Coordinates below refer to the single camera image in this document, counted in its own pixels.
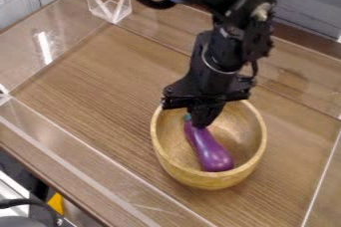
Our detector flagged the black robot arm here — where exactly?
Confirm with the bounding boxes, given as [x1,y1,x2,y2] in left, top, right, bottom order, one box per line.
[163,0,277,128]

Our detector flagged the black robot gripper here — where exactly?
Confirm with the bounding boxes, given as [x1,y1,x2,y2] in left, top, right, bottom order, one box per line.
[162,58,257,128]

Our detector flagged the black device with yellow label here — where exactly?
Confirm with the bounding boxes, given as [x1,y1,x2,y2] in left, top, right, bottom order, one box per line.
[0,198,65,227]

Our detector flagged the brown wooden bowl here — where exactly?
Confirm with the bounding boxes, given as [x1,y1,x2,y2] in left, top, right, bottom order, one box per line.
[151,101,267,190]

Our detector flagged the purple toy eggplant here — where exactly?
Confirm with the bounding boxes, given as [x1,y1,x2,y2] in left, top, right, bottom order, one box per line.
[183,113,234,172]

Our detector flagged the clear acrylic tray walls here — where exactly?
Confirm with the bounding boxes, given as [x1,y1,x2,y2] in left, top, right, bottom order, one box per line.
[0,0,341,227]

